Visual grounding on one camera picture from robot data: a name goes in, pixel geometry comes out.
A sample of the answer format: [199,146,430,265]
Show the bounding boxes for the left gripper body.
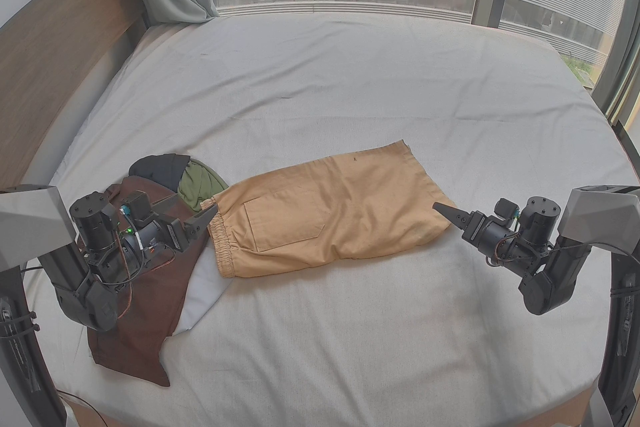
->
[135,216,190,262]

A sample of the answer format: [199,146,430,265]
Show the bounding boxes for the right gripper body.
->
[462,211,506,257]

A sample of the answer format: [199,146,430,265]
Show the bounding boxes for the tan shorts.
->
[200,140,458,279]

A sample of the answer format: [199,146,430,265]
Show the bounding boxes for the bed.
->
[0,0,640,427]

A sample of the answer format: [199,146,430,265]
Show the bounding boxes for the green garment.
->
[177,159,230,216]

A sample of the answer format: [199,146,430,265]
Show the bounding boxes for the pale blue garment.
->
[177,255,236,336]

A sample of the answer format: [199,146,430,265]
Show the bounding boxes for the black garment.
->
[129,155,192,193]

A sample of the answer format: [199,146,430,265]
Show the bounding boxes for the brown shorts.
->
[87,177,221,387]

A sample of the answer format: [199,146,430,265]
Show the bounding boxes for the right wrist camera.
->
[494,197,521,222]

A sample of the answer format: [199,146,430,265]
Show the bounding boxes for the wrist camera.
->
[121,191,157,229]
[494,197,521,222]

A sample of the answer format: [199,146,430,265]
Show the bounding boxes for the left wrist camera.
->
[121,191,157,229]

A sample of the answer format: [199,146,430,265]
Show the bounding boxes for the black cable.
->
[56,389,103,418]

